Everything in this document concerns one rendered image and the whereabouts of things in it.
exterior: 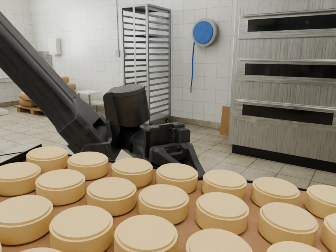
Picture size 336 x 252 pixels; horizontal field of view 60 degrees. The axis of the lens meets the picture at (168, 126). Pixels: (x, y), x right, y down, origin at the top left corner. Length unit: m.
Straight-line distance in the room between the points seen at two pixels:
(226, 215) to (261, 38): 3.01
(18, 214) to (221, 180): 0.20
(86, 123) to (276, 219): 0.34
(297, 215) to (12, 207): 0.25
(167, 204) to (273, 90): 3.00
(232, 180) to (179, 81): 4.57
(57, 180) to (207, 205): 0.16
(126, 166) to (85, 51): 6.03
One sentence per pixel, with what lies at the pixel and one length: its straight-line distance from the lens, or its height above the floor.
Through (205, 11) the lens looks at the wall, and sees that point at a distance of 4.68.
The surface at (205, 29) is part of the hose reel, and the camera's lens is 4.49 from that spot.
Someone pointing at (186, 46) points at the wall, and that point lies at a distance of 4.80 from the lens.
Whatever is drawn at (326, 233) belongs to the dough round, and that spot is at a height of 1.00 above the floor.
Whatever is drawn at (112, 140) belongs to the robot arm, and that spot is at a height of 1.01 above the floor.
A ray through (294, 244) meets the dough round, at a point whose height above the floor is 1.01.
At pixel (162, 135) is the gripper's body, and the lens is 0.44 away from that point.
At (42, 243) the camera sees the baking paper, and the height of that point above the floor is 1.00.
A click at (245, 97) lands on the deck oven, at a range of 3.33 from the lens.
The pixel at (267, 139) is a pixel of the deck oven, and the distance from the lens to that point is 3.34.
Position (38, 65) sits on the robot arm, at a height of 1.14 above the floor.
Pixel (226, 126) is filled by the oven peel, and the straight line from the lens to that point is 4.28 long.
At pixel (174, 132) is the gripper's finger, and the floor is 1.04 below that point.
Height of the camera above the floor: 1.16
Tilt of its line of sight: 14 degrees down
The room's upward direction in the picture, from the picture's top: straight up
